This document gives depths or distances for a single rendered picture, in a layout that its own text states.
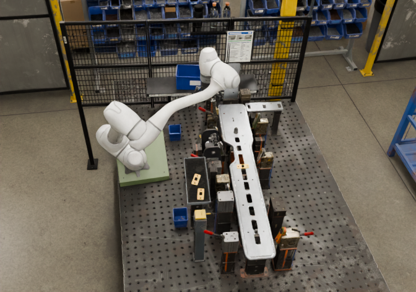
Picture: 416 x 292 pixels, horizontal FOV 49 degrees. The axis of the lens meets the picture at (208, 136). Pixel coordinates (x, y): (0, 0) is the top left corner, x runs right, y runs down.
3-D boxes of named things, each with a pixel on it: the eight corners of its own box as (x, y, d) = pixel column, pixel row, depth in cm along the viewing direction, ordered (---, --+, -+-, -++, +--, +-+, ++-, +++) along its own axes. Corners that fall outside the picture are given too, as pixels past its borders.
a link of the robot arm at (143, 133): (161, 132, 255) (142, 116, 254) (140, 156, 255) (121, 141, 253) (161, 132, 268) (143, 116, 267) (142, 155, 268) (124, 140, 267)
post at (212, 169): (215, 209, 322) (217, 171, 295) (208, 209, 322) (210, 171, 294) (214, 203, 326) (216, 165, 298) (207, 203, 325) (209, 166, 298)
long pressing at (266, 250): (281, 258, 263) (281, 256, 262) (242, 260, 261) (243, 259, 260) (244, 104, 362) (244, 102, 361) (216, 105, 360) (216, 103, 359)
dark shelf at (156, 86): (258, 93, 370) (259, 90, 368) (147, 97, 362) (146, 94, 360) (254, 76, 386) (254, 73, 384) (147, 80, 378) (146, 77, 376)
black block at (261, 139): (264, 169, 351) (268, 141, 331) (250, 169, 350) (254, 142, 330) (262, 161, 357) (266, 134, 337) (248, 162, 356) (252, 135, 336)
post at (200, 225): (205, 261, 292) (207, 221, 262) (193, 262, 292) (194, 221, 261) (204, 251, 298) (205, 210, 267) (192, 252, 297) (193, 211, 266)
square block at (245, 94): (247, 127, 384) (251, 94, 359) (238, 128, 383) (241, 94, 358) (246, 121, 390) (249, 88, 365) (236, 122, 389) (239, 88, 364)
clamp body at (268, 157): (270, 190, 336) (277, 158, 312) (254, 192, 335) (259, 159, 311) (268, 181, 342) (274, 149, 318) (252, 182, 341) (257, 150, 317)
